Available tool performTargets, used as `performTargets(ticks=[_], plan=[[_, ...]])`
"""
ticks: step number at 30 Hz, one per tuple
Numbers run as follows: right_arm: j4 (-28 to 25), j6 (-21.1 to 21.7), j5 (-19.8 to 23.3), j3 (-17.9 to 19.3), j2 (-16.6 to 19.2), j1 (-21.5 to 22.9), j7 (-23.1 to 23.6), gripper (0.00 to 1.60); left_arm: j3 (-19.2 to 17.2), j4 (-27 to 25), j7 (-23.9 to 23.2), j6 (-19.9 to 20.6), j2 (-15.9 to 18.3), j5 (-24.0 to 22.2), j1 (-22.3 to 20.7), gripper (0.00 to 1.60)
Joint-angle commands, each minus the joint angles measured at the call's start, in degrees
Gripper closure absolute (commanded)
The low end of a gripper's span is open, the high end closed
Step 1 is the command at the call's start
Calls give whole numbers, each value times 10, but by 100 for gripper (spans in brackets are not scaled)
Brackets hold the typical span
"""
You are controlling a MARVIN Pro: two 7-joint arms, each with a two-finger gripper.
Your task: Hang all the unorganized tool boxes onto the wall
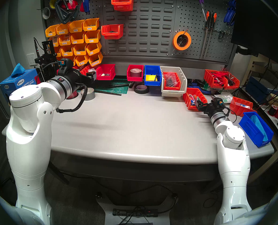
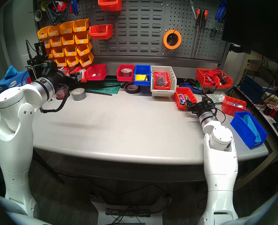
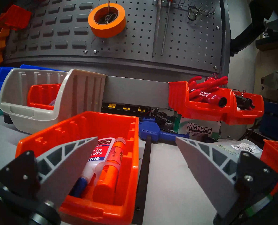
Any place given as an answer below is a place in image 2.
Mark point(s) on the black monitor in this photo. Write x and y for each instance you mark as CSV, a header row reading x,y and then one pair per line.
x,y
251,20

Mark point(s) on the yellow tape roll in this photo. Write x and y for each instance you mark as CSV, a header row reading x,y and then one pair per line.
x,y
42,6

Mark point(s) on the orange-red wall bin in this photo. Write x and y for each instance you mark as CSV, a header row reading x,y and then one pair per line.
x,y
110,7
100,35

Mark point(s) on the yellow bin labelled M3-6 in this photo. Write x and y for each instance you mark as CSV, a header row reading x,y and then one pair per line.
x,y
83,50

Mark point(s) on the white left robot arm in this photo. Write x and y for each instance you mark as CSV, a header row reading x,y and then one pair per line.
x,y
14,137

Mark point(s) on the clear plastic bag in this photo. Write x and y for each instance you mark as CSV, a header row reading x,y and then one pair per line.
x,y
217,97

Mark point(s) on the black bar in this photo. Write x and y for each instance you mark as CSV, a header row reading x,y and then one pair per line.
x,y
110,85

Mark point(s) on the yellow note pad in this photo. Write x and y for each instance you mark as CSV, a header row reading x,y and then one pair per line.
x,y
139,77

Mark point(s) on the yellow small parts bin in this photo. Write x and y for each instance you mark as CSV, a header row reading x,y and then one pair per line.
x,y
42,33
46,43
49,53

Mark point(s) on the black metal stand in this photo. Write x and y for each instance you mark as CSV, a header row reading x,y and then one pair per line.
x,y
37,60

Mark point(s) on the cardboard box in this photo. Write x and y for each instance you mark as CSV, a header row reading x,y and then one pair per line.
x,y
270,99

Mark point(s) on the red bin with glue sticks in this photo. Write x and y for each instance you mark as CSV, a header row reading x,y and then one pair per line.
x,y
180,106

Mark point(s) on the black carabiner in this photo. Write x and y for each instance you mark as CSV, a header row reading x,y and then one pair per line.
x,y
211,33

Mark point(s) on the yellow bin labelled M3X8 BRD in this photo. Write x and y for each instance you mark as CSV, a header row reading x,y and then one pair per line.
x,y
52,31

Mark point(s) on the black marker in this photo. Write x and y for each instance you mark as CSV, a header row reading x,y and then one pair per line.
x,y
123,84

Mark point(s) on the yellow bin labelled M2.5-5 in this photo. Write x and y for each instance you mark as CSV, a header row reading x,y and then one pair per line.
x,y
72,61

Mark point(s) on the grey tape roll on peg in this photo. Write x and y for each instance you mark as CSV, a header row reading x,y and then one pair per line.
x,y
35,16

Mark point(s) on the grey duct tape roll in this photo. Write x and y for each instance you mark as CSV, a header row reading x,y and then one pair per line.
x,y
79,95

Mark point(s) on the dark blue crate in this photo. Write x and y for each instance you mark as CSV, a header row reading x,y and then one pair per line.
x,y
249,88

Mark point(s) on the yellow bin labelled M3-12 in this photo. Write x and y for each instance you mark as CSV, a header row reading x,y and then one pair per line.
x,y
58,52

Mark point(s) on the black power strip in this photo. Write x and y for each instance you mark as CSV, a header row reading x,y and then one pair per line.
x,y
122,212

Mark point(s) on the small metal scissors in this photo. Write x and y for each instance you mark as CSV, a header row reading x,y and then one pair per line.
x,y
174,41

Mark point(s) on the yellow bin labelled M4X4X6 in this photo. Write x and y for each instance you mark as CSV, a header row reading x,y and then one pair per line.
x,y
55,41

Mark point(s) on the blue cleaning cloths box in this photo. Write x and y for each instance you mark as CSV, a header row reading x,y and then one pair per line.
x,y
5,84

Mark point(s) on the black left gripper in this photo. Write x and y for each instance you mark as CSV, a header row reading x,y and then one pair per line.
x,y
59,79

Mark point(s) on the white wall switch plate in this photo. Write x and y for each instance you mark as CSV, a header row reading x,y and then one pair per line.
x,y
25,60

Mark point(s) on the large blue plastic bin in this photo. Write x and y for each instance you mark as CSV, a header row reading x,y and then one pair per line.
x,y
241,130

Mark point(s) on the clear bag of small parts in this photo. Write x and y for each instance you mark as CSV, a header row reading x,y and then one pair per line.
x,y
82,73

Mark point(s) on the long black rod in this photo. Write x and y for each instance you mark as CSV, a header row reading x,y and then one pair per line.
x,y
101,93

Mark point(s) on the yellow bin labelled M2.5-6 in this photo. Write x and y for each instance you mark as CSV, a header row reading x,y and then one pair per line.
x,y
61,62

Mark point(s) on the small blue plastic bin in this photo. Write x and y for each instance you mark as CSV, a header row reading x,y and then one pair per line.
x,y
139,70

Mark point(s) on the red plastic storage bin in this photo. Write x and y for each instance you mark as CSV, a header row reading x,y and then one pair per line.
x,y
202,82
120,78
235,100
83,79
226,85
154,82
99,69
72,69

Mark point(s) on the red tool bundle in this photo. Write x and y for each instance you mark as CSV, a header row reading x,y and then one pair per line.
x,y
211,75

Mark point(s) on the blue cloth in bin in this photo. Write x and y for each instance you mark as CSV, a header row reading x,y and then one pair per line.
x,y
253,127

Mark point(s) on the yellow bin labelled M4-0.7X6 HEX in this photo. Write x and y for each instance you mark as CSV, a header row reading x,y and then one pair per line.
x,y
86,60

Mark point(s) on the blue and red hand tool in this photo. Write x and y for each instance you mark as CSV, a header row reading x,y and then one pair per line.
x,y
75,5

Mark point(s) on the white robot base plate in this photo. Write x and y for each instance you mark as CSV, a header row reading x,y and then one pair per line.
x,y
99,210

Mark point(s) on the clear bag of black screws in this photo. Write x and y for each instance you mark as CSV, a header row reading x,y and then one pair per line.
x,y
161,80

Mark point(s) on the yellow bin labelled M3X6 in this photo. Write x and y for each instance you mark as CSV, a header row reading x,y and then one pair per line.
x,y
83,27

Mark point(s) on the grey louvred pegboard panel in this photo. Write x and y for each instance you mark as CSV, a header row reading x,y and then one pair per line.
x,y
139,27

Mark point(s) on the orange tape roll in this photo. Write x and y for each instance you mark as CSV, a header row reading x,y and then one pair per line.
x,y
165,39

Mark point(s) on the blue bar clamp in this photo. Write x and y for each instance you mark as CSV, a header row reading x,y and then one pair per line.
x,y
193,88

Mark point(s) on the yellow bin labelled M3-4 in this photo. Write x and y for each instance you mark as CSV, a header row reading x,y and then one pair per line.
x,y
82,38

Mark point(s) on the yellow bin labelled M3-8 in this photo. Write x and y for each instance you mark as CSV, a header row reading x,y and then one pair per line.
x,y
70,51

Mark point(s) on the large beige plastic bin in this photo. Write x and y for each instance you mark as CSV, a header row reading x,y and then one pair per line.
x,y
173,86

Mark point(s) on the black vise clamp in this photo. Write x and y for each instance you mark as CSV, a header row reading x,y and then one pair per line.
x,y
53,18

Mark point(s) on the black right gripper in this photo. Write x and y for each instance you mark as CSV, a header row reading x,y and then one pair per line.
x,y
205,106

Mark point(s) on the blue cloth in box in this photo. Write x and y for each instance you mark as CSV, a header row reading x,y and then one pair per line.
x,y
11,72

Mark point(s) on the red and white tape roll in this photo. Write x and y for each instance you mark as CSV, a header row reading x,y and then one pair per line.
x,y
62,5

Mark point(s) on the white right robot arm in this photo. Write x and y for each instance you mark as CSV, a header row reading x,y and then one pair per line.
x,y
220,161

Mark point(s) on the yellow bin labelled M4-6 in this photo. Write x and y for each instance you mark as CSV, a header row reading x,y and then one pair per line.
x,y
68,40

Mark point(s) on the black tape roll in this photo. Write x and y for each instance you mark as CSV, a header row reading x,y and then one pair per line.
x,y
127,89

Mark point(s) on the green cutting mat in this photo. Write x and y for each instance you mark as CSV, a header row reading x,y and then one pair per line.
x,y
110,88

